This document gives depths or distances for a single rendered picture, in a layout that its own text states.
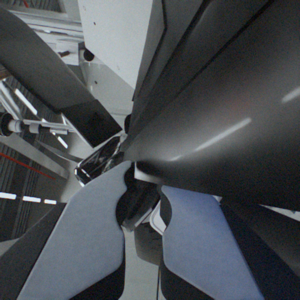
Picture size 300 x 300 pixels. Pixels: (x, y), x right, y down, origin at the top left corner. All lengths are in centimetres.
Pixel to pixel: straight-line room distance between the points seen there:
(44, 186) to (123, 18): 1269
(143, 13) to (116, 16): 9
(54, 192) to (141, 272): 716
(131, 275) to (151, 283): 62
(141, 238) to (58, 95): 31
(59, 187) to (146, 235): 1243
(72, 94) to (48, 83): 4
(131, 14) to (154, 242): 46
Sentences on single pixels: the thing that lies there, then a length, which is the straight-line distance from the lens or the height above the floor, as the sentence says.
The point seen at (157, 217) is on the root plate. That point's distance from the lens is 31.
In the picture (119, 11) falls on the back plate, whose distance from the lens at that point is 55.
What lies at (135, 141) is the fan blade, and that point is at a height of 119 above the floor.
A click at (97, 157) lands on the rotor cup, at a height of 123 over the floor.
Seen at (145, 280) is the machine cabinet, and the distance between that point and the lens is 746.
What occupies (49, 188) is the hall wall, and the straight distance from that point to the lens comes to 1299.
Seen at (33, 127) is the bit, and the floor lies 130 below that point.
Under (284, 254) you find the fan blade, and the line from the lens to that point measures 28.
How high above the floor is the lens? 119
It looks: 4 degrees down
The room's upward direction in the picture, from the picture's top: 84 degrees counter-clockwise
